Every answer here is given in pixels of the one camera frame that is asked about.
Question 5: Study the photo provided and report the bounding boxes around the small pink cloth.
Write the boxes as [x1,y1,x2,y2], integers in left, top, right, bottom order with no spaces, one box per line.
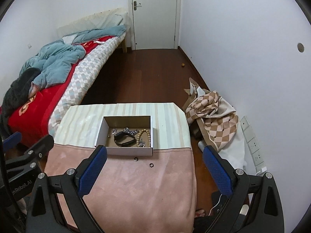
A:
[29,83,40,97]

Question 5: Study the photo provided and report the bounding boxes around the dark fuzzy cloth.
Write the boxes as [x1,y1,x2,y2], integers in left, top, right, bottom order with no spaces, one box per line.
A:
[0,67,41,127]

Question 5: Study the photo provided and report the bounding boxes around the white grey checkered quilt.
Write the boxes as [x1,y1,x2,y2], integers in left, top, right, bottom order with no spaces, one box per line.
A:
[48,37,127,136]

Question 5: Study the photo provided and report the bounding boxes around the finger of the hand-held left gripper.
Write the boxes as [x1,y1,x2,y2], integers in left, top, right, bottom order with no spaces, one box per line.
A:
[2,131,22,152]
[5,134,54,175]

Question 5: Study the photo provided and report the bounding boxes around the wooden bead bracelet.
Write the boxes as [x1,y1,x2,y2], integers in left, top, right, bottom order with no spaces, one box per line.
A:
[135,130,151,148]

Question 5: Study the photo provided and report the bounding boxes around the white pillow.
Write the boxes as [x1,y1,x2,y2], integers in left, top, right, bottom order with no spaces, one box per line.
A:
[63,34,78,44]

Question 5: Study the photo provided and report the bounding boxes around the white covered headboard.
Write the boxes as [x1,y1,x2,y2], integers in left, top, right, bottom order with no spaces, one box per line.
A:
[57,7,132,39]

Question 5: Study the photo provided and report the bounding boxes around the white charger cable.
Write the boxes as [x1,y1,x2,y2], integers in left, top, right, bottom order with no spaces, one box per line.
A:
[210,194,226,216]

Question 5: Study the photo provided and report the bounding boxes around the white door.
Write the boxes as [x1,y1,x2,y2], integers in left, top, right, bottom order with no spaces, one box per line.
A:
[131,0,181,50]

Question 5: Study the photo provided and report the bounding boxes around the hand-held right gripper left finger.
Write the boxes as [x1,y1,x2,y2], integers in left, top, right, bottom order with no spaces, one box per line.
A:
[26,145,108,233]

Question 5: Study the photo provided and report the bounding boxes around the beige checkered cloth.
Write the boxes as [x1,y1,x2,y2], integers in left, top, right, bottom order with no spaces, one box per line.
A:
[183,78,240,148]

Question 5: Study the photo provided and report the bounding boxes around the white cardboard box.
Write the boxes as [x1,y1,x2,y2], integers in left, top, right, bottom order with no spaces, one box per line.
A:
[95,116,154,157]

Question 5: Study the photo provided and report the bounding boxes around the bed with red blanket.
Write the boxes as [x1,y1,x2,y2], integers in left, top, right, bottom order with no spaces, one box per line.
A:
[7,36,114,146]

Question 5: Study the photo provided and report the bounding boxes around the white wall socket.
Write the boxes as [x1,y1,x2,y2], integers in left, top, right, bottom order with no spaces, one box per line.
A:
[253,152,266,167]
[248,138,260,154]

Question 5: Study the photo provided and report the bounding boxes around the black fitness band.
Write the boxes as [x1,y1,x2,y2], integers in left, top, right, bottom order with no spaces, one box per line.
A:
[114,130,136,147]

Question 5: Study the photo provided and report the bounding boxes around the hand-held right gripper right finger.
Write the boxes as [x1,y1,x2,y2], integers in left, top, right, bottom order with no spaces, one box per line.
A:
[203,146,285,233]

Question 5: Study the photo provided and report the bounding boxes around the blue quilt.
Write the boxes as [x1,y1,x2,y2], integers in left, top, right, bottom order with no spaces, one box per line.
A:
[19,25,127,89]

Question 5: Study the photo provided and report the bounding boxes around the pink and striped tablecloth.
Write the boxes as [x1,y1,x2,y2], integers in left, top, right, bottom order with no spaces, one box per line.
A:
[44,103,197,226]

